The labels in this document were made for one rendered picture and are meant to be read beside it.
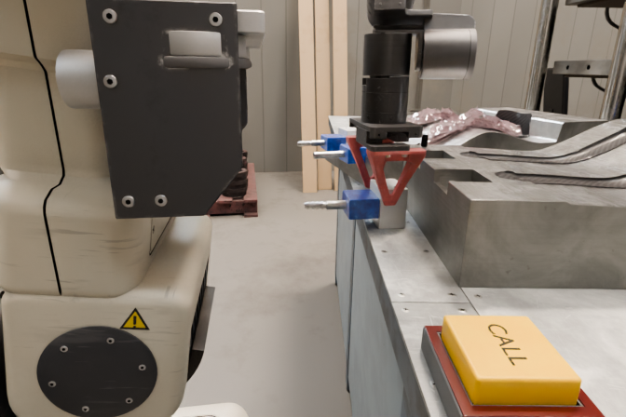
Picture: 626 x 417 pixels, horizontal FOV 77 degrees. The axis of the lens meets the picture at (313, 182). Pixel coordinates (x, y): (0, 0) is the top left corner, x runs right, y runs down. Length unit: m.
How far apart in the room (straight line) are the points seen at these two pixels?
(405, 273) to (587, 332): 0.16
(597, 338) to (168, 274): 0.38
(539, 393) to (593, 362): 0.10
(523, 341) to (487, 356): 0.03
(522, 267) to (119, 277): 0.37
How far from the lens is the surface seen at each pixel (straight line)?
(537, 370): 0.28
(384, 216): 0.52
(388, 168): 0.66
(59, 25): 0.39
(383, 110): 0.48
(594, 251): 0.46
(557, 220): 0.42
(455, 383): 0.28
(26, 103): 0.42
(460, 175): 0.49
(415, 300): 0.38
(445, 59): 0.48
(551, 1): 1.86
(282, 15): 3.78
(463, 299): 0.40
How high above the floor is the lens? 1.00
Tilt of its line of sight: 16 degrees down
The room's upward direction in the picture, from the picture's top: 1 degrees clockwise
